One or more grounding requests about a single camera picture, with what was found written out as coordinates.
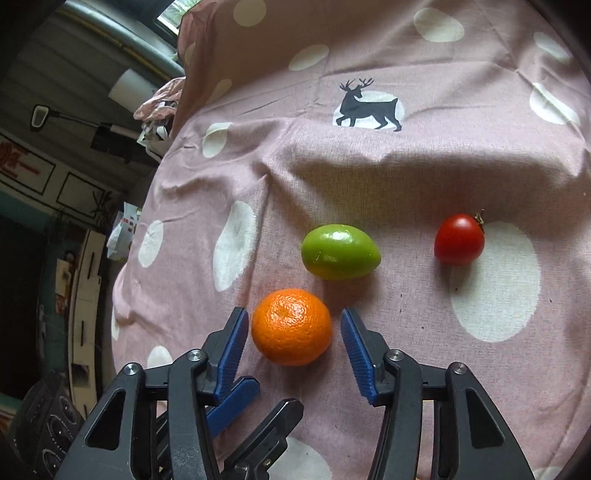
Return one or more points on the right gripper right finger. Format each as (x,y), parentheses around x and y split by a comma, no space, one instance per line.
(471,438)

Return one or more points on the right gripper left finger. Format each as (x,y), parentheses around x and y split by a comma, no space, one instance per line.
(118,439)

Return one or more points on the orange mandarin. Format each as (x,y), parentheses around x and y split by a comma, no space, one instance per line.
(291,327)

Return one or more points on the green lime fruit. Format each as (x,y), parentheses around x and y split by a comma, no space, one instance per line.
(336,252)

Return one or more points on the white shelf unit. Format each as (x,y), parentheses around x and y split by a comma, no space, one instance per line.
(82,321)

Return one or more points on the far red cherry tomato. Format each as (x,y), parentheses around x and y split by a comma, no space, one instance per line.
(460,239)

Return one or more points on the colourful paper bag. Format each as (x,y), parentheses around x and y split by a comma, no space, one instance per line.
(119,242)

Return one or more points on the black floor lamp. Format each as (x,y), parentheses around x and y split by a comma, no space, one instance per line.
(103,137)

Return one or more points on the pink crumpled cloth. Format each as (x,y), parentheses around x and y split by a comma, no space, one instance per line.
(162,103)

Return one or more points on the window frame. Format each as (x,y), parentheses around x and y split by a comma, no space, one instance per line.
(133,28)

